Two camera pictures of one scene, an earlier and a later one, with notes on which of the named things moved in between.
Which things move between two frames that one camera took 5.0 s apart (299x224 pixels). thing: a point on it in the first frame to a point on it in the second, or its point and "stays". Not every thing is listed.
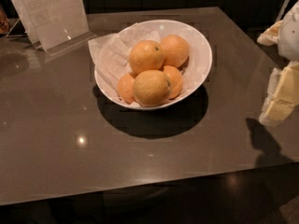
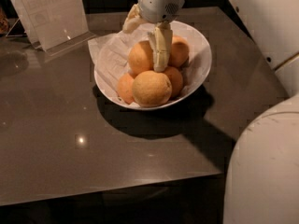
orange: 176,80 stays
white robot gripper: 290,35 to 158,4
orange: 145,55 stays
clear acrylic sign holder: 52,16 stays
